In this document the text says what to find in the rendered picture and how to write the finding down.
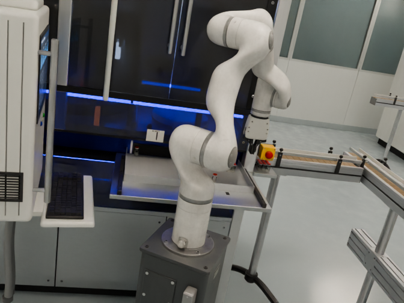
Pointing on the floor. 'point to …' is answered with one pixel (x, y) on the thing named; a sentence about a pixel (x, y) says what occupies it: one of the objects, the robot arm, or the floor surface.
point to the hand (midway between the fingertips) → (252, 149)
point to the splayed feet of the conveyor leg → (255, 282)
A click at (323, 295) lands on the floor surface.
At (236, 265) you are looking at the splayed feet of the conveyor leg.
